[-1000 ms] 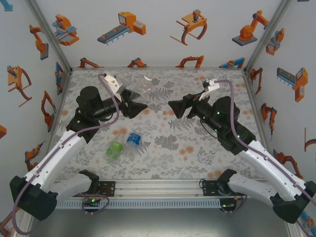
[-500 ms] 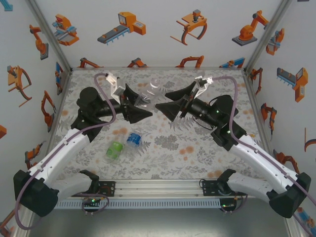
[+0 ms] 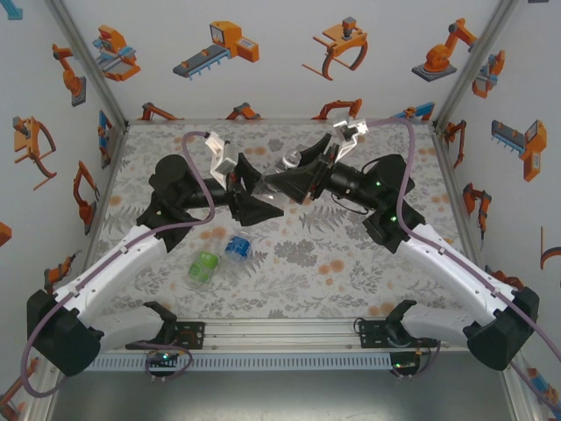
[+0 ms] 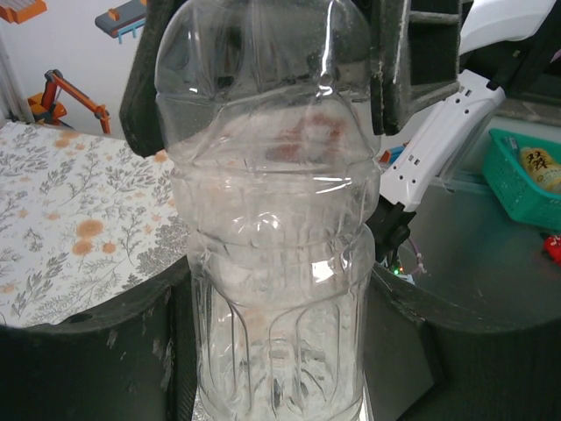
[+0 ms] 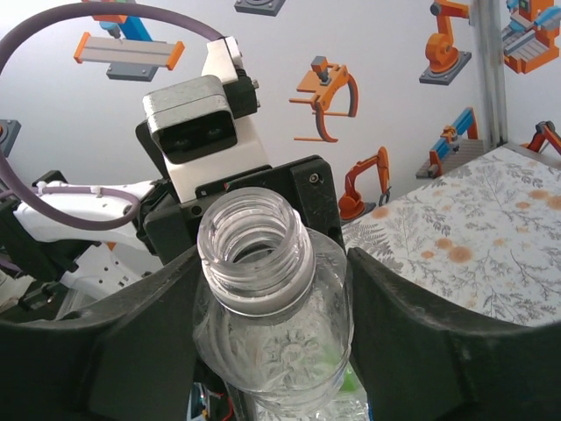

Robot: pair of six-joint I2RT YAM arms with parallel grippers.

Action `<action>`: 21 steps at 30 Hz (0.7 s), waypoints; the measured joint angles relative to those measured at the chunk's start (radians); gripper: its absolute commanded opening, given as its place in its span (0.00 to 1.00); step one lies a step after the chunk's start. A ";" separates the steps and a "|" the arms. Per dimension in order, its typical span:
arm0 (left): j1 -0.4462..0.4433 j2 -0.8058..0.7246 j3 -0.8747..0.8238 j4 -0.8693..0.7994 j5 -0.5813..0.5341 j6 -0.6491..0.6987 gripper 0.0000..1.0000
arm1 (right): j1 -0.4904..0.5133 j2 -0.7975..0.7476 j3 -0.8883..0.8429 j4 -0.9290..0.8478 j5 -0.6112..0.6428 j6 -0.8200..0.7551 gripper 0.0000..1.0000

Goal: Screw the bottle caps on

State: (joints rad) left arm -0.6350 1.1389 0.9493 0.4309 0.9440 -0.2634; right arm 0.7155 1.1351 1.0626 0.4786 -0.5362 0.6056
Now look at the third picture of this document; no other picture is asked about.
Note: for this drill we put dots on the white blue bottle cap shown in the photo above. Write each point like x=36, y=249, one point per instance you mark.
x=292, y=159

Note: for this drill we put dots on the blue label plastic bottle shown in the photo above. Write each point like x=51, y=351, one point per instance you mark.
x=239, y=249

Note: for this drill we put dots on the green label plastic bottle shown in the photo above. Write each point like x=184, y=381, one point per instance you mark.
x=203, y=263

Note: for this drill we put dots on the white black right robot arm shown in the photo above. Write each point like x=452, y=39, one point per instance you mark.
x=438, y=259

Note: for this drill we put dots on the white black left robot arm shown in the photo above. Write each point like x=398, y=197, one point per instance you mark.
x=118, y=259

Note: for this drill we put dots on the floral patterned table mat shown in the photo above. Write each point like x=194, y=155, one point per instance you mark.
x=280, y=285

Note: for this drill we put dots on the small green-lit circuit board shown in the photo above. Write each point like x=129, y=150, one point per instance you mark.
x=403, y=365
x=162, y=357

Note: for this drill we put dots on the aluminium table back rail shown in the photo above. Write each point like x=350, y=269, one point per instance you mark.
x=280, y=121

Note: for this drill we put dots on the aluminium table side rail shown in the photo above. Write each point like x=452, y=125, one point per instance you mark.
x=107, y=188
x=456, y=197

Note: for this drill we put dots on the aluminium mounting rail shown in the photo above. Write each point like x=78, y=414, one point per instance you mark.
x=280, y=335

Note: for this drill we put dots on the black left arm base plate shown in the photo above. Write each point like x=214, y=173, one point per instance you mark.
x=195, y=335

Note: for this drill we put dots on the aluminium frame post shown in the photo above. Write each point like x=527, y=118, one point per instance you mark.
x=87, y=57
x=477, y=57

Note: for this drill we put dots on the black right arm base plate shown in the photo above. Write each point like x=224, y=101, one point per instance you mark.
x=370, y=335

